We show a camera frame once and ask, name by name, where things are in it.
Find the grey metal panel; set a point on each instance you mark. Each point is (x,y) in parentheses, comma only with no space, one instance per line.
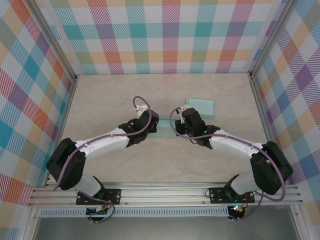
(162,228)

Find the aluminium mounting rail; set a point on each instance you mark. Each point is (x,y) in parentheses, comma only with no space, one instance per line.
(162,193)

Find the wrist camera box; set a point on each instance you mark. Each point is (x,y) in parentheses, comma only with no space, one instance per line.
(183,108)
(141,108)

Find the aluminium frame leg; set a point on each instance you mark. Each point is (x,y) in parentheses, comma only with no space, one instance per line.
(298,222)
(30,222)

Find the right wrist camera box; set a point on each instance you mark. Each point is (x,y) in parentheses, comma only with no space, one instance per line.
(183,108)

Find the small black circuit board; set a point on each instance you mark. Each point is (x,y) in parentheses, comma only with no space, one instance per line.
(237,210)
(96,212)

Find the aluminium corner post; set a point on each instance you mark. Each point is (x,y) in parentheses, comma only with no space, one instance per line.
(272,37)
(53,40)

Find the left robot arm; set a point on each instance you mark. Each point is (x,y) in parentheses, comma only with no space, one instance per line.
(75,180)

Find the light blue paper box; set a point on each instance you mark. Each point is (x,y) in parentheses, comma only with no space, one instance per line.
(202,105)
(166,127)

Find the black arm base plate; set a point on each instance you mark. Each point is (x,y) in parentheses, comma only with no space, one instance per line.
(113,196)
(217,196)

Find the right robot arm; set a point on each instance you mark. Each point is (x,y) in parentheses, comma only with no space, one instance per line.
(265,175)

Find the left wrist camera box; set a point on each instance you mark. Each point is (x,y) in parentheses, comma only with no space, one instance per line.
(141,108)

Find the aluminium side rail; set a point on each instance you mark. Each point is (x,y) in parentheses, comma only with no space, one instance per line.
(65,120)
(261,112)

